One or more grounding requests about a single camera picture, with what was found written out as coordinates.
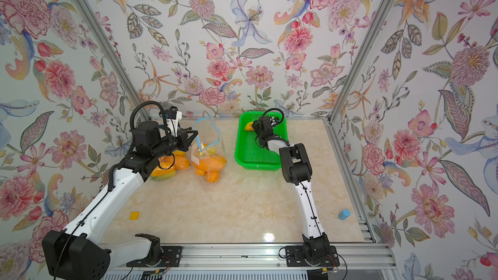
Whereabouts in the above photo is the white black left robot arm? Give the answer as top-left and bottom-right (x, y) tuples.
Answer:
(42, 101), (198, 279)

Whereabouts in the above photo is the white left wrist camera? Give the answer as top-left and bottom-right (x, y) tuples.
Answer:
(163, 106), (182, 136)

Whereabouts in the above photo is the green plastic basket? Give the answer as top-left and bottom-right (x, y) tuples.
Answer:
(235, 108), (289, 171)

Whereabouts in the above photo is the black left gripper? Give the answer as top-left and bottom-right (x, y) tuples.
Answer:
(150, 130), (199, 159)

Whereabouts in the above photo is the blue cylinder cap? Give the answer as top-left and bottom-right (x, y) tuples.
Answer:
(338, 209), (351, 220)

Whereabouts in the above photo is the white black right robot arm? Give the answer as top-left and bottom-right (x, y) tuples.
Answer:
(251, 108), (331, 265)

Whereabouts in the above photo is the clear zip-top bag blue zipper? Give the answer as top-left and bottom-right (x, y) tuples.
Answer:
(150, 150), (191, 181)

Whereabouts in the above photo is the large orange mango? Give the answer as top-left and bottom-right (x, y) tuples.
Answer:
(163, 150), (191, 171)

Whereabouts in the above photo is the red yellow mango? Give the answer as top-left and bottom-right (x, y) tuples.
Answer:
(245, 122), (254, 132)

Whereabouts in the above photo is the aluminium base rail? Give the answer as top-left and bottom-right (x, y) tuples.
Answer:
(61, 242), (394, 272)

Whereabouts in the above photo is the orange mango back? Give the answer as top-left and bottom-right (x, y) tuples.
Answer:
(205, 170), (220, 183)

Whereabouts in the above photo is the small yellow tag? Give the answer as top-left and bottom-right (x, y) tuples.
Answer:
(129, 211), (140, 220)

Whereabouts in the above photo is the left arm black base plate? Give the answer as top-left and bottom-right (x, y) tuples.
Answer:
(126, 246), (183, 268)

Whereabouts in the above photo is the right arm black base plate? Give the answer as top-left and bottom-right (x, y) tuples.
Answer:
(279, 245), (341, 268)

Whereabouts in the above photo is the orange mango front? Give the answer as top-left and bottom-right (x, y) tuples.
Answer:
(199, 154), (227, 172)

